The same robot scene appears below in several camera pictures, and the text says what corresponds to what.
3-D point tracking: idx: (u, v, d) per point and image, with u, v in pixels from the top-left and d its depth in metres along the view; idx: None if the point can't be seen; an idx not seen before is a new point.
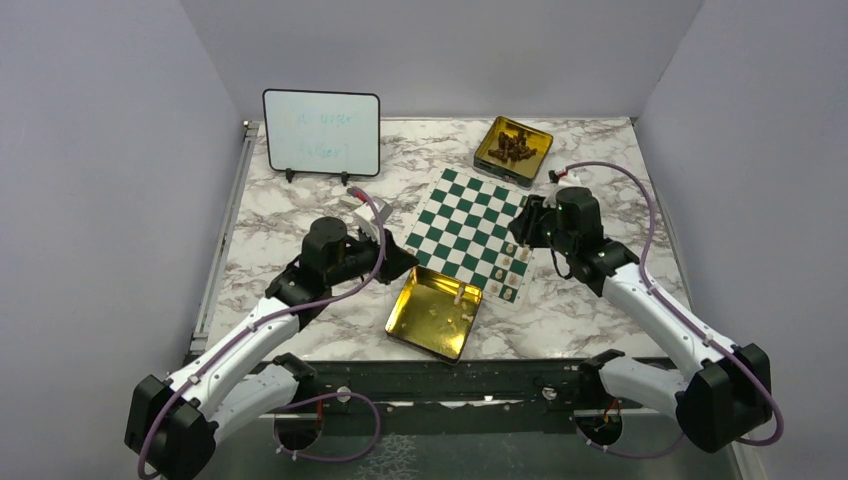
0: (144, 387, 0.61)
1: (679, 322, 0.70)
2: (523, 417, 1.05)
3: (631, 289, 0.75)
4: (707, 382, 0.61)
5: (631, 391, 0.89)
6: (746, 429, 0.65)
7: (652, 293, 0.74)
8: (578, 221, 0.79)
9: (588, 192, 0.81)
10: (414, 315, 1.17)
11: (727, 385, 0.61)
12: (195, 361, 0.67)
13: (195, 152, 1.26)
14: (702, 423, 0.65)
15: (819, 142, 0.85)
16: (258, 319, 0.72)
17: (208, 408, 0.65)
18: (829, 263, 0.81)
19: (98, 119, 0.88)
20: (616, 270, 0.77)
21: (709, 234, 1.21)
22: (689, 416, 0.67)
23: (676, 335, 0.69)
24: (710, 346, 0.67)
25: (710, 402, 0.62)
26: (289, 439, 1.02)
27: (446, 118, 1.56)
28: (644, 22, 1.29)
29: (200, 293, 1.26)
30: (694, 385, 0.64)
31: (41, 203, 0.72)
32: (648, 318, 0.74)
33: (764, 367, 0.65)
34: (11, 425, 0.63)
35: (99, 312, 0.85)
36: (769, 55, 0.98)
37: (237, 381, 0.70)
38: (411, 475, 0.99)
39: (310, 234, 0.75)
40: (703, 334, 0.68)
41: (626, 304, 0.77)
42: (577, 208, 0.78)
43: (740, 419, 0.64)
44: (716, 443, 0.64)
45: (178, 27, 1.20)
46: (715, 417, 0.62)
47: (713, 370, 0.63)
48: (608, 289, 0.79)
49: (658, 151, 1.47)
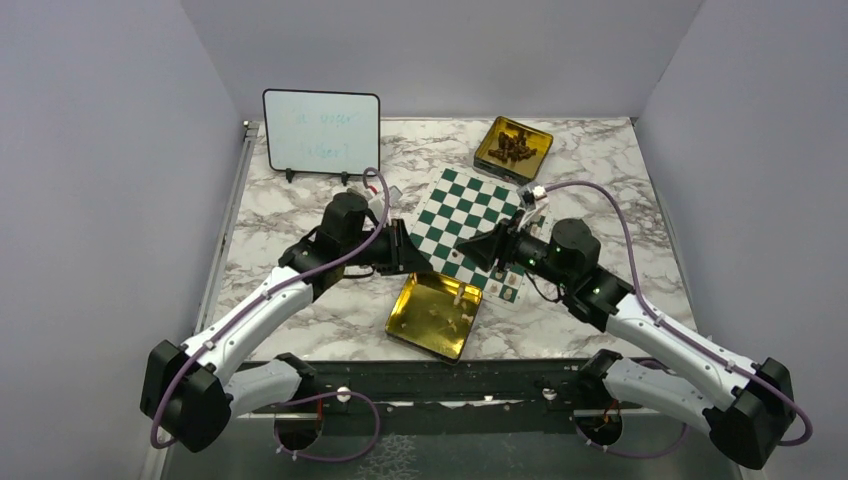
0: (158, 351, 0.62)
1: (696, 351, 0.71)
2: (524, 417, 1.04)
3: (638, 325, 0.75)
4: (745, 413, 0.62)
5: (638, 396, 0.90)
6: (782, 437, 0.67)
7: (659, 325, 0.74)
8: (580, 263, 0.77)
9: (583, 231, 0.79)
10: (414, 315, 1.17)
11: (761, 410, 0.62)
12: (210, 328, 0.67)
13: (194, 152, 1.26)
14: (740, 445, 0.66)
15: (819, 142, 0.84)
16: (272, 287, 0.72)
17: (224, 374, 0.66)
18: (828, 264, 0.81)
19: (98, 120, 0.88)
20: (617, 307, 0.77)
21: (709, 233, 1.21)
22: (727, 440, 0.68)
23: (698, 366, 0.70)
24: (732, 371, 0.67)
25: (749, 430, 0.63)
26: (290, 439, 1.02)
27: (446, 118, 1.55)
28: (645, 21, 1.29)
29: (199, 292, 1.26)
30: (730, 413, 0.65)
31: (40, 203, 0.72)
32: (662, 350, 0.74)
33: (786, 379, 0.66)
34: (9, 426, 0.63)
35: (99, 313, 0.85)
36: (769, 56, 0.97)
37: (251, 347, 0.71)
38: (411, 475, 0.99)
39: (334, 203, 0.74)
40: (725, 360, 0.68)
41: (633, 337, 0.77)
42: (580, 252, 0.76)
43: (773, 433, 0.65)
44: (757, 461, 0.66)
45: (178, 27, 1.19)
46: (756, 440, 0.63)
47: (745, 397, 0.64)
48: (615, 326, 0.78)
49: (658, 151, 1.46)
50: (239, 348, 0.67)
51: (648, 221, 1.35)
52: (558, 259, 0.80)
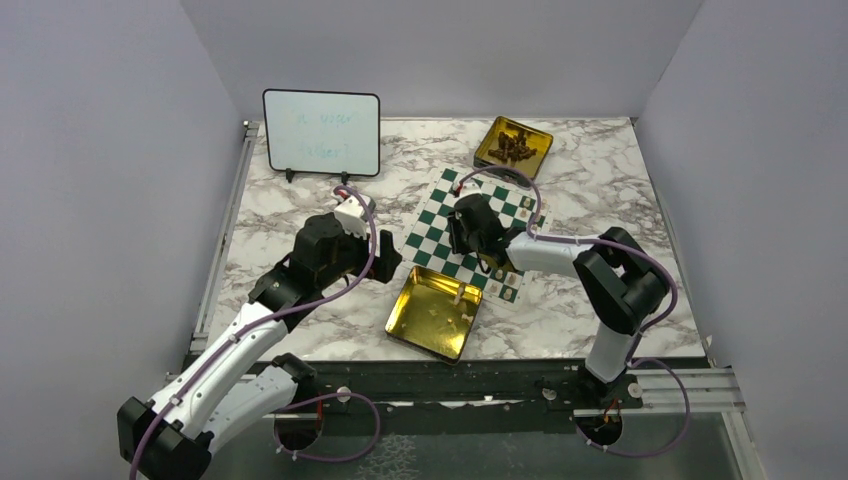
0: (126, 409, 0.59)
1: (557, 242, 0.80)
2: (524, 418, 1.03)
3: (522, 245, 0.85)
4: (585, 264, 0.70)
5: (601, 358, 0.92)
6: (655, 298, 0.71)
7: (535, 236, 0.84)
8: (476, 219, 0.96)
9: (478, 196, 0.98)
10: (414, 315, 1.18)
11: (600, 260, 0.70)
12: (179, 380, 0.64)
13: (195, 152, 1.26)
14: (609, 307, 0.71)
15: (818, 141, 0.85)
16: (240, 328, 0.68)
17: (195, 427, 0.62)
18: (828, 263, 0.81)
19: (98, 119, 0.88)
20: (512, 241, 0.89)
21: (708, 233, 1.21)
22: (604, 311, 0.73)
23: (559, 252, 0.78)
24: (579, 245, 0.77)
25: (598, 283, 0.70)
26: (290, 439, 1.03)
27: (446, 118, 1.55)
28: (644, 21, 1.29)
29: (199, 292, 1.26)
30: (582, 277, 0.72)
31: (40, 203, 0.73)
32: (543, 259, 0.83)
33: (629, 240, 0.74)
34: (7, 428, 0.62)
35: (100, 313, 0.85)
36: (768, 56, 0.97)
37: (224, 394, 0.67)
38: (411, 475, 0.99)
39: (305, 230, 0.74)
40: (574, 239, 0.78)
41: (532, 262, 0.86)
42: (470, 209, 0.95)
43: (642, 293, 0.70)
44: (634, 322, 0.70)
45: (178, 27, 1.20)
46: (612, 292, 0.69)
47: (587, 256, 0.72)
48: (516, 258, 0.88)
49: (658, 151, 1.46)
50: (209, 398, 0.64)
51: (648, 221, 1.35)
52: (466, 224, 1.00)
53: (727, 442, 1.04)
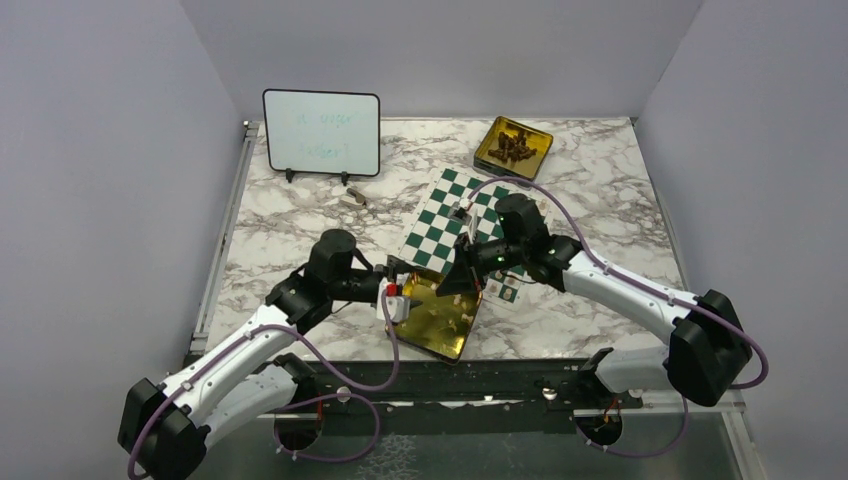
0: (137, 389, 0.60)
1: (640, 291, 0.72)
2: (523, 418, 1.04)
3: (588, 275, 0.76)
4: (686, 339, 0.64)
5: (627, 379, 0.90)
6: (736, 371, 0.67)
7: (609, 273, 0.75)
8: (523, 227, 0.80)
9: (526, 197, 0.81)
10: (414, 316, 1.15)
11: (702, 337, 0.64)
12: (191, 367, 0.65)
13: (195, 152, 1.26)
14: (691, 376, 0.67)
15: (819, 142, 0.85)
16: (255, 327, 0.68)
17: (200, 415, 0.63)
18: (829, 264, 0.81)
19: (98, 120, 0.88)
20: (569, 263, 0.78)
21: (709, 233, 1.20)
22: (680, 379, 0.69)
23: (642, 304, 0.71)
24: (672, 303, 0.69)
25: (693, 358, 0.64)
26: (290, 439, 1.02)
27: (447, 118, 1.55)
28: (645, 22, 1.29)
29: (199, 292, 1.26)
30: (674, 347, 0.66)
31: (40, 203, 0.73)
32: (614, 297, 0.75)
33: (727, 309, 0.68)
34: (7, 427, 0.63)
35: (98, 313, 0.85)
36: (769, 56, 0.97)
37: (231, 388, 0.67)
38: (411, 475, 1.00)
39: (321, 242, 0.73)
40: (666, 294, 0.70)
41: (588, 291, 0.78)
42: (517, 214, 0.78)
43: (729, 368, 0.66)
44: (712, 396, 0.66)
45: (177, 27, 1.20)
46: (704, 370, 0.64)
47: (686, 326, 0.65)
48: (571, 282, 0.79)
49: (659, 150, 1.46)
50: (218, 388, 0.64)
51: (648, 221, 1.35)
52: (507, 229, 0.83)
53: (728, 444, 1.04)
